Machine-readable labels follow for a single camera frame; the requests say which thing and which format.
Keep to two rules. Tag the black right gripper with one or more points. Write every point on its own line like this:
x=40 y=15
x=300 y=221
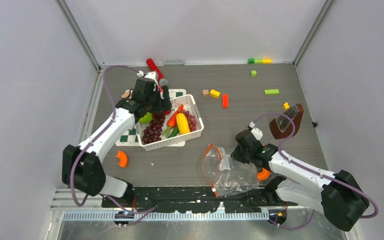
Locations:
x=236 y=155

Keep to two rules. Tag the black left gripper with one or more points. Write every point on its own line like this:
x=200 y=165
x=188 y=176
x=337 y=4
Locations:
x=163 y=104

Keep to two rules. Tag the orange fake carrot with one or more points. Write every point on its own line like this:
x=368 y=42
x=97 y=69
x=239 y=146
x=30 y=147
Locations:
x=171 y=123

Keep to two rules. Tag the dark red fake plum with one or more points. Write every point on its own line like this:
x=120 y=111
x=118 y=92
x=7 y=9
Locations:
x=244 y=135

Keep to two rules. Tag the white plastic basket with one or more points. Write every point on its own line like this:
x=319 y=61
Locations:
x=189 y=104

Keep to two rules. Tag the yellow fake banana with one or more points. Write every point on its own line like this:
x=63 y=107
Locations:
x=182 y=124

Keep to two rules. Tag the green fake apple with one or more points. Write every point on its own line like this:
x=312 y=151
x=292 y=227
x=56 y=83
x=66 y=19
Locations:
x=146 y=119

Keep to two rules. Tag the green fake chili pepper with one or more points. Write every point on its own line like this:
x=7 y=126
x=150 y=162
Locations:
x=175 y=131

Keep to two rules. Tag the pink fake grapes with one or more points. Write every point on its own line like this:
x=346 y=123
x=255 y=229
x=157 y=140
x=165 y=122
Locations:
x=192 y=123

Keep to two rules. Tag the purple fake grapes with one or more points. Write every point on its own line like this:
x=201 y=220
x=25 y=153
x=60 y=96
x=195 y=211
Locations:
x=153 y=131

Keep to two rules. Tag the clear zip top bag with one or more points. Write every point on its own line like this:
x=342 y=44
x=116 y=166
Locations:
x=225 y=175

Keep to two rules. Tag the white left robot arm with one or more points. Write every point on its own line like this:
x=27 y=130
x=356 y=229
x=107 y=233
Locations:
x=82 y=164

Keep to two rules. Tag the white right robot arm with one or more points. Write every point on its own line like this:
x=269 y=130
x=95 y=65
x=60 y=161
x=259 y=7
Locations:
x=337 y=196

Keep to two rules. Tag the orange S-shaped track piece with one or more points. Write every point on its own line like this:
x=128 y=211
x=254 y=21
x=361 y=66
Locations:
x=263 y=174

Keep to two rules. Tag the brown box with lid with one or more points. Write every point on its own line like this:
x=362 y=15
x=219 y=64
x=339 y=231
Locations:
x=288 y=123

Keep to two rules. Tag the brown wooden cube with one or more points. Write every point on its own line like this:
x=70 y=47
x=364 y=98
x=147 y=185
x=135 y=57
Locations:
x=205 y=93

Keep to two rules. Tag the red cylinder tube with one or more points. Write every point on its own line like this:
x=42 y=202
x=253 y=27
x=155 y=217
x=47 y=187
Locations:
x=155 y=73

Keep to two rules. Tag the tan wooden block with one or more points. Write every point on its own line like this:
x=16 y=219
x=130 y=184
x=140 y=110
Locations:
x=126 y=95

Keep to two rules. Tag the green white chessboard mat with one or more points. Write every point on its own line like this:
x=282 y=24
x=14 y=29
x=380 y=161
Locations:
x=130 y=137

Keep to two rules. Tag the small yellow cube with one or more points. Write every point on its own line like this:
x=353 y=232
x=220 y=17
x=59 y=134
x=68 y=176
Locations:
x=286 y=106

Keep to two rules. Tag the red rectangular block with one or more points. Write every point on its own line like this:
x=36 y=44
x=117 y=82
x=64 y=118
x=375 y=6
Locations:
x=225 y=101

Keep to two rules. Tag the flat green block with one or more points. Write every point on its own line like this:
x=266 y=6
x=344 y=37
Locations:
x=271 y=91

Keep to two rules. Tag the orange curved track piece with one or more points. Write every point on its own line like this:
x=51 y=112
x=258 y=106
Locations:
x=123 y=159

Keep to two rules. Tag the green yellow block row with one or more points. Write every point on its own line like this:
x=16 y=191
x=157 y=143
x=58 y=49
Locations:
x=259 y=61

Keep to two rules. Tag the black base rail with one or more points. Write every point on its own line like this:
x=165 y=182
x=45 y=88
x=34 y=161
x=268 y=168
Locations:
x=197 y=199

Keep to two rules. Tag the white slotted cable duct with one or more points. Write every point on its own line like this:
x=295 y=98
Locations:
x=114 y=215

